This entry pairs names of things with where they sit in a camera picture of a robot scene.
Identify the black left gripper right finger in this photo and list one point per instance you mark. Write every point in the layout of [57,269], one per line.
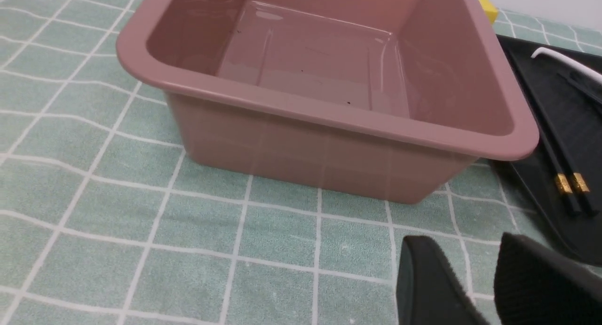
[534,285]

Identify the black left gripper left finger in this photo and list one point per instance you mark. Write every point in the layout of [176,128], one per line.
[428,291]

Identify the black chopstick gold band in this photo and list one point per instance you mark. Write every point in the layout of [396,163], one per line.
[547,171]
[578,149]

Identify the black plastic tray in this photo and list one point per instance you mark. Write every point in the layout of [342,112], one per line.
[580,238]

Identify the pink plastic bin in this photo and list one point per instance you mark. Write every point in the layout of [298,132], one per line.
[387,99]

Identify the white ceramic spoon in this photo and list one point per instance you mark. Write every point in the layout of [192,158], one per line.
[575,65]

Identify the yellow cube block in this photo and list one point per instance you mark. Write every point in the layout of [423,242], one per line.
[490,10]

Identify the green checkered tablecloth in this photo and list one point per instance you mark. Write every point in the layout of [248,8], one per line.
[104,221]

